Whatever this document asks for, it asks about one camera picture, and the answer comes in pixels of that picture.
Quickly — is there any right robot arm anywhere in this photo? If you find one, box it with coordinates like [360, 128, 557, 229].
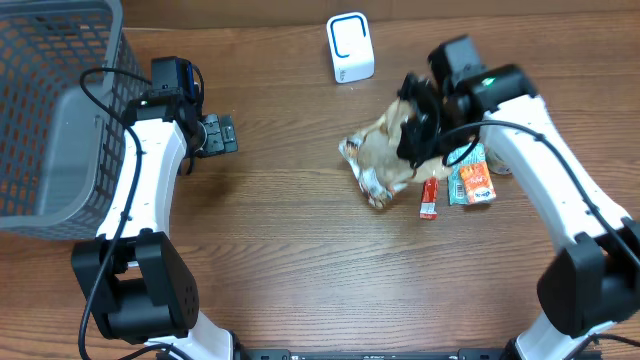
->
[397, 36, 639, 359]

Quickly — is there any white barcode scanner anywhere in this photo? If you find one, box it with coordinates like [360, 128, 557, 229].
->
[326, 12, 375, 84]

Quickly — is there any red snack bar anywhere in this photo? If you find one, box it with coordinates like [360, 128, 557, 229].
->
[419, 178, 439, 220]

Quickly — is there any green lidded jar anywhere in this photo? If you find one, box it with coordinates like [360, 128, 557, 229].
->
[485, 148, 512, 176]

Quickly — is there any small orange snack packet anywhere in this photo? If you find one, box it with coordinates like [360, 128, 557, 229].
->
[460, 162, 496, 204]

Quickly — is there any grey plastic mesh basket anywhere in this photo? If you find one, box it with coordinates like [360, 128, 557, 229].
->
[1, 0, 147, 240]

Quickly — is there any teal orange snack packet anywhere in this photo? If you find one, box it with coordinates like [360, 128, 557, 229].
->
[447, 144, 486, 205]

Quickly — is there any beige snack pouch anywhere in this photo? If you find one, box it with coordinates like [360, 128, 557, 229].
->
[338, 99, 453, 209]

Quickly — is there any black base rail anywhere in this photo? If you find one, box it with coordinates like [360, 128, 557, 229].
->
[234, 348, 508, 360]

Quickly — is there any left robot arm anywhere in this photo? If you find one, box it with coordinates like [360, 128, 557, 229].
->
[71, 57, 248, 360]

